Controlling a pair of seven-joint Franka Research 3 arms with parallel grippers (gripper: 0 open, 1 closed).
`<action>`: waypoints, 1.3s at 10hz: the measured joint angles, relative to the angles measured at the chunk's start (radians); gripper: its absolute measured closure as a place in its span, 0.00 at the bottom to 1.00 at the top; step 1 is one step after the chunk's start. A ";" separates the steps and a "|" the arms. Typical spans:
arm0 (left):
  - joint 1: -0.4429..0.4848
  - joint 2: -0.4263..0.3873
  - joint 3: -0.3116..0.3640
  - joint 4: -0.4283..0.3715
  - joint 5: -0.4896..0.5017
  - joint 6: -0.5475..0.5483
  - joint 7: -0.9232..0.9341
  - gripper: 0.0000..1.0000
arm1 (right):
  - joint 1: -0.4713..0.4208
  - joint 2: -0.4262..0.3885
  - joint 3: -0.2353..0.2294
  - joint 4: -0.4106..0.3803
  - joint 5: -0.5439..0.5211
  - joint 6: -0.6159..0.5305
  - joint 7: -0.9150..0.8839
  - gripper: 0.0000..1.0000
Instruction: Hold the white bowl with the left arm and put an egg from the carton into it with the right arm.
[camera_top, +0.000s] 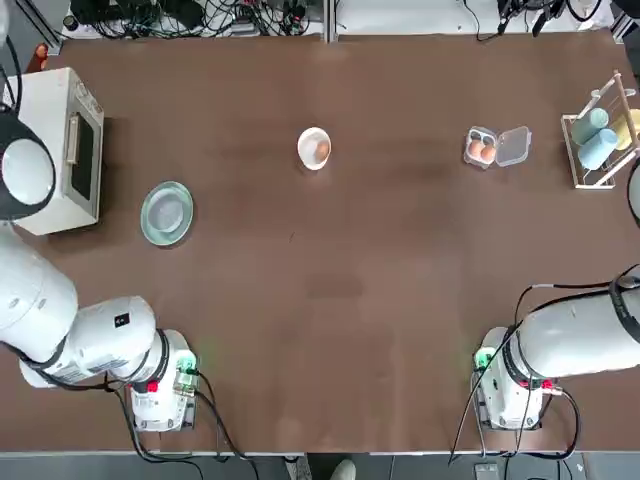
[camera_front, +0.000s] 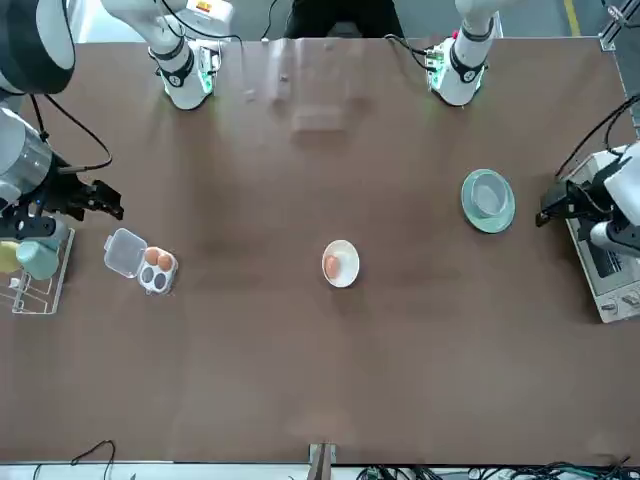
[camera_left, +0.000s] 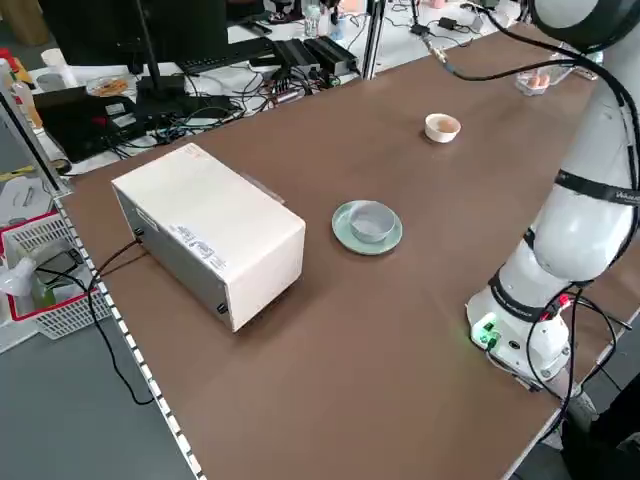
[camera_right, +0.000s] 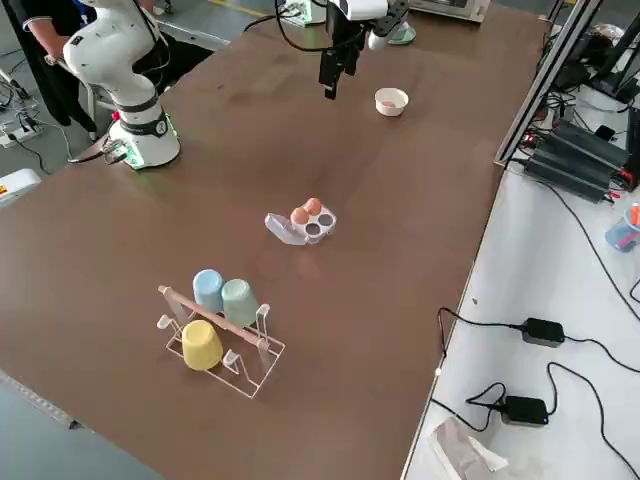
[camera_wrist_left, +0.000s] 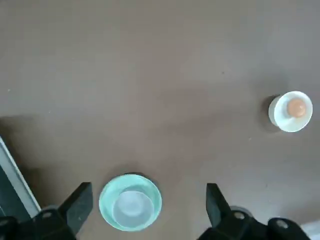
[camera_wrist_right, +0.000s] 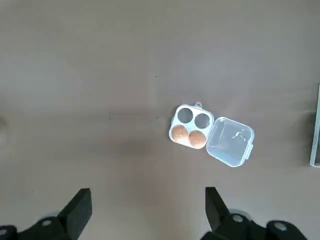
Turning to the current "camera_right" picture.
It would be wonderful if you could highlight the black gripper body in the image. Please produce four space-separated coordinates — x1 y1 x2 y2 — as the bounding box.
324 17 367 55

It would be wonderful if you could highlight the white bowl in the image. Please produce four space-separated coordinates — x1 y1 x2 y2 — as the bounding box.
374 87 411 118

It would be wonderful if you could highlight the clear plastic egg carton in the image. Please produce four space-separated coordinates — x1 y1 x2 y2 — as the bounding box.
263 201 338 248

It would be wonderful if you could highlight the pale green plate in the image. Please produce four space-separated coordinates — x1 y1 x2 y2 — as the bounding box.
387 23 417 47

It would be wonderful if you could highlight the cream toaster oven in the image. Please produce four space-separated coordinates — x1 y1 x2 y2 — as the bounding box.
407 0 493 25

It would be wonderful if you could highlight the black power supply box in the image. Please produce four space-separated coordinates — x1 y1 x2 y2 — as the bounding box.
522 147 615 205
548 118 632 172

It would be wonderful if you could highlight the pale green cup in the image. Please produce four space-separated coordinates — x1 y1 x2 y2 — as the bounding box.
220 278 262 329

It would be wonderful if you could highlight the light blue cup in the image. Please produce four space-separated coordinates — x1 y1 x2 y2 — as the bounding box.
192 268 226 314

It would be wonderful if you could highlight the person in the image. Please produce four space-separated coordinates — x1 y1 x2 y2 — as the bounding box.
2 0 101 136

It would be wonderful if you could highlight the yellow cup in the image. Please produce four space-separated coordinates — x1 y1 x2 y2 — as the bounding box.
180 319 225 372

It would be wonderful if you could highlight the white power strip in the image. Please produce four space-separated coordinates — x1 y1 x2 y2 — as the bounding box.
0 124 45 150

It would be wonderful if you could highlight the cup with pens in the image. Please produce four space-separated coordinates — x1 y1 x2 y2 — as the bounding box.
603 202 640 255

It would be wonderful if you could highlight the black power adapter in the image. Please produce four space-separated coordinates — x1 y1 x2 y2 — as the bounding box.
500 394 550 428
521 316 567 349

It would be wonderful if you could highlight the crumpled clear plastic bag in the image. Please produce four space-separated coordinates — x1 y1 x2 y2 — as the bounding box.
426 415 510 480

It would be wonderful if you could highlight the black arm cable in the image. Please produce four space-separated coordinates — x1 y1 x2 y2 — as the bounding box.
273 0 331 54

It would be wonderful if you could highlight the aluminium profile post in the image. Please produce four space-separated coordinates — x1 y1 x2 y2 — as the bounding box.
493 0 605 167

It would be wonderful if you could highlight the white wire cup rack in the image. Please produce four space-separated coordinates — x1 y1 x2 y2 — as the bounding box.
156 283 287 400

